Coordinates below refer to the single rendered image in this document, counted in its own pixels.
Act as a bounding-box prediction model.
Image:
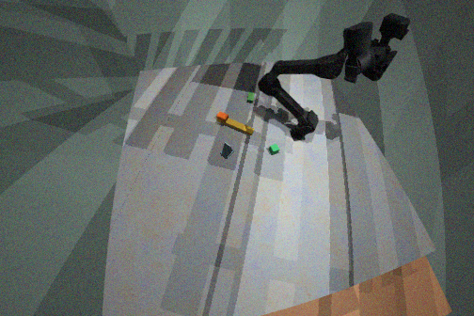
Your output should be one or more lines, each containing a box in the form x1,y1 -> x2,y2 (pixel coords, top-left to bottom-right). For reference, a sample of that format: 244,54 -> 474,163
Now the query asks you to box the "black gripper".
363,13 -> 410,81

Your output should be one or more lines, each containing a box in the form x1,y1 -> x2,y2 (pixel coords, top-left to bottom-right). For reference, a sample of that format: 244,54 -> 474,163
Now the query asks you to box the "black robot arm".
258,22 -> 379,141

